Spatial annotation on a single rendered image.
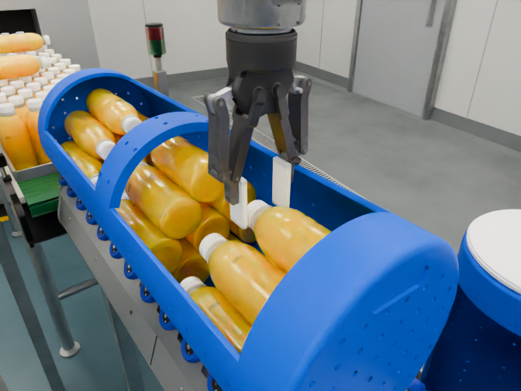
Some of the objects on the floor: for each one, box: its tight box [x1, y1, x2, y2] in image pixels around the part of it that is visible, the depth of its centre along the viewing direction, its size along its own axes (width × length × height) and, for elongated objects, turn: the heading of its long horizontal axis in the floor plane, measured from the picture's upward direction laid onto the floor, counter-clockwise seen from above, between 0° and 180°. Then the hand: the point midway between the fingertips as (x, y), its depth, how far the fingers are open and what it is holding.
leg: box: [102, 289, 145, 391], centre depth 136 cm, size 6×6×63 cm
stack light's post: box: [153, 70, 169, 97], centre depth 178 cm, size 4×4×110 cm
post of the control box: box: [0, 220, 65, 391], centre depth 134 cm, size 4×4×100 cm
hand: (260, 195), depth 53 cm, fingers open, 6 cm apart
